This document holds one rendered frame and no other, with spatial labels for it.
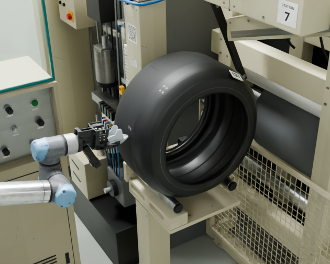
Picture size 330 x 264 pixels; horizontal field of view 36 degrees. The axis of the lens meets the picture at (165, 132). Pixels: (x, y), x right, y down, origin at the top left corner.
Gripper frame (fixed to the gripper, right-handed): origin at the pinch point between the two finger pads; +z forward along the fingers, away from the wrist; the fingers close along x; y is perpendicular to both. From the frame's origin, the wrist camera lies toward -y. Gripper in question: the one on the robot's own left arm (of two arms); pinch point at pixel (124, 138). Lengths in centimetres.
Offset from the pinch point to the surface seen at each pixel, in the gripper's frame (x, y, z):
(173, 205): -10.7, -29.3, 18.4
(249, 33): 3, 35, 57
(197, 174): 2.3, -26.9, 39.0
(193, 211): -7, -39, 32
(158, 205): -1.5, -34.5, 17.5
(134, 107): 1.7, 11.3, 4.6
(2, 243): 55, -77, -34
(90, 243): 85, -120, 28
